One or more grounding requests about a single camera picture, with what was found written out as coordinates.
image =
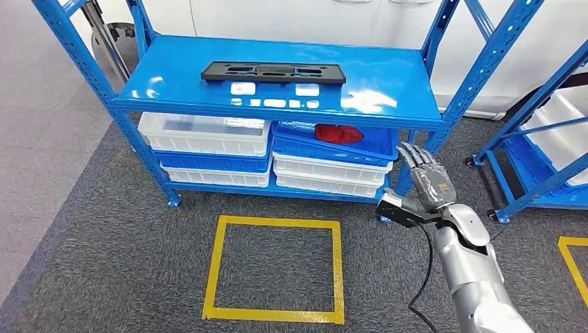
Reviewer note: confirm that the blue wheeled shelf rack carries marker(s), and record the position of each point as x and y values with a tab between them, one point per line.
528	110

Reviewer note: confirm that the large blue plastic bin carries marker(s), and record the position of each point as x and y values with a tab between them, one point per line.
528	165

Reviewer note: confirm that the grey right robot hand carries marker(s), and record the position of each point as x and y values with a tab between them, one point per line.
434	188

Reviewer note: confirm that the black plastic plate holder part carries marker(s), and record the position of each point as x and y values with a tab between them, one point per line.
209	73

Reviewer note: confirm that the blue metal shelf rack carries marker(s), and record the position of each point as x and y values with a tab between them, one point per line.
183	69

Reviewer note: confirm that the red tail light part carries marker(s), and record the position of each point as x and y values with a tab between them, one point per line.
337	134

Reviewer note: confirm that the white car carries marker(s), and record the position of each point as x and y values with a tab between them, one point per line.
321	18

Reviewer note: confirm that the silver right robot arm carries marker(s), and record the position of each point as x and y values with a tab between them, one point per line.
473	271

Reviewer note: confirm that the large white plastic bin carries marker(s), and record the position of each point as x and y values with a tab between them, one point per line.
565	151
574	103

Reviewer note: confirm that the grey metal stand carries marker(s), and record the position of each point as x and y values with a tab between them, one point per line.
108	41

